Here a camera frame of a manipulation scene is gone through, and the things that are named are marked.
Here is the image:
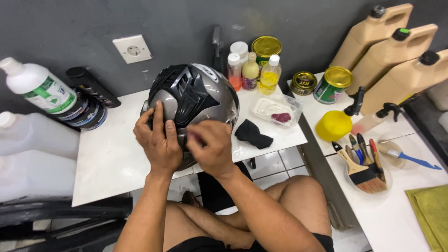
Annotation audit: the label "person's left hand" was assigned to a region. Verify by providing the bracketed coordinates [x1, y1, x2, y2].
[133, 101, 183, 175]

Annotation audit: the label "person's right hand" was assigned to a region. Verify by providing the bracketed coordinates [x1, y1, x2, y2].
[185, 120, 239, 180]

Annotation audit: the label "grey and black helmet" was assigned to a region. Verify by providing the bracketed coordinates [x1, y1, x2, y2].
[140, 63, 241, 172]

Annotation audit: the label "black cloth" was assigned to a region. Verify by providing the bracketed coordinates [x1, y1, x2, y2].
[234, 119, 274, 150]

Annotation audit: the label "black table stand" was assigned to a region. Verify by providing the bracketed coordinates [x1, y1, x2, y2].
[197, 157, 257, 213]

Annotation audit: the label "bottle with orange liquid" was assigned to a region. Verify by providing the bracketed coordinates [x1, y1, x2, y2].
[227, 53, 243, 92]

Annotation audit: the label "cream bottle with purple label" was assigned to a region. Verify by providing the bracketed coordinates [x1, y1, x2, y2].
[241, 52, 260, 91]

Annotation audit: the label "clear plastic tray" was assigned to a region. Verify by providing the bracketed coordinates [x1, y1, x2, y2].
[251, 94, 304, 129]

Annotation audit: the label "bottle with yellow liquid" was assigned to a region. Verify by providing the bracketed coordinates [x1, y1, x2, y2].
[258, 55, 282, 96]

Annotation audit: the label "white square table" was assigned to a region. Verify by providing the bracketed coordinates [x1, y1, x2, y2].
[71, 83, 309, 208]

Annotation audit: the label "white capped bottle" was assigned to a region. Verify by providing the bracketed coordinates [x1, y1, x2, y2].
[230, 41, 249, 66]

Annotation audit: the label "tall green tin gold lid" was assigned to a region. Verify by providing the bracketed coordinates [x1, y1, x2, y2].
[251, 36, 283, 68]

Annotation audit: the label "black shorts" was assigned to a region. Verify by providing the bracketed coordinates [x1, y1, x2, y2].
[167, 232, 335, 252]

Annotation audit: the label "stack of dark round tins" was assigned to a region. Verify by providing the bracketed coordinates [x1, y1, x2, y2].
[55, 87, 108, 131]

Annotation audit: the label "small flat gold black tin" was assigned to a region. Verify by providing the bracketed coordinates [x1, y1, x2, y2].
[290, 72, 318, 96]

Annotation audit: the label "black tube bottle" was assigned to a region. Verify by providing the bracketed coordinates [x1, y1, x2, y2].
[66, 66, 122, 109]

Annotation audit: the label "person's bare legs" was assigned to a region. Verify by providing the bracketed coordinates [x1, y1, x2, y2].
[162, 175, 333, 252]

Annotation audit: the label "yellow spray bottle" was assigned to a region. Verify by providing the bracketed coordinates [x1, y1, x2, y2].
[315, 86, 366, 143]

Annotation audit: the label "black plastic chair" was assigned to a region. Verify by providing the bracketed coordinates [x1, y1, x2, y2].
[0, 197, 134, 252]

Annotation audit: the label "translucent white jerrycan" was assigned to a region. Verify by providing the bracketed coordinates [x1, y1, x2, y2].
[0, 150, 78, 204]
[0, 111, 81, 160]

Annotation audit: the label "white bottle green label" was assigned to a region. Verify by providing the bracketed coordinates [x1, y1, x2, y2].
[0, 57, 78, 115]

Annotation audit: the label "wide wooden paint brush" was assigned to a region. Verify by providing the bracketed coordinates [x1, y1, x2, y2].
[331, 141, 388, 194]

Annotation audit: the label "clear spray bottle pink liquid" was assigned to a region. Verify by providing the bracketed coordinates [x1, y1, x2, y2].
[350, 102, 404, 136]

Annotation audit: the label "clear round brush container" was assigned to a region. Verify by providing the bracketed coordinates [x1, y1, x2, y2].
[344, 153, 393, 196]

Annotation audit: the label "tan jug grey cap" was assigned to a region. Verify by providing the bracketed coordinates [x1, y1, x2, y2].
[330, 3, 414, 71]

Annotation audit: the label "clear glass bowl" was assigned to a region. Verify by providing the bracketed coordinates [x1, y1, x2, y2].
[377, 132, 423, 169]

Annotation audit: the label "tan jug green marked cap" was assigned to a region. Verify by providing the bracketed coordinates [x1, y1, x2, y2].
[346, 23, 439, 96]

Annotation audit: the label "tan jug black cap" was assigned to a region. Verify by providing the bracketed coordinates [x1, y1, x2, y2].
[360, 49, 448, 116]

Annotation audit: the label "blue toothbrush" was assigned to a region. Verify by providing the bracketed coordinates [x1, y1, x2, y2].
[386, 149, 442, 171]

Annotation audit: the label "yellow green cloth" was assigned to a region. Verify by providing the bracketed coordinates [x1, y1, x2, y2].
[405, 184, 448, 252]

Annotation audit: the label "white wall socket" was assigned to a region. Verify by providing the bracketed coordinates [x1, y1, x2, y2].
[112, 34, 153, 64]

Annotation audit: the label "blue handled brush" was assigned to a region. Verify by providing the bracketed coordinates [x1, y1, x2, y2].
[349, 134, 364, 166]

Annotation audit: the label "dark handled brush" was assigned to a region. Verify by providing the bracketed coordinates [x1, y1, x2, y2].
[356, 133, 376, 168]

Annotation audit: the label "red handled brush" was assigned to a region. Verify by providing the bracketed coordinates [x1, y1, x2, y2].
[368, 138, 386, 183]

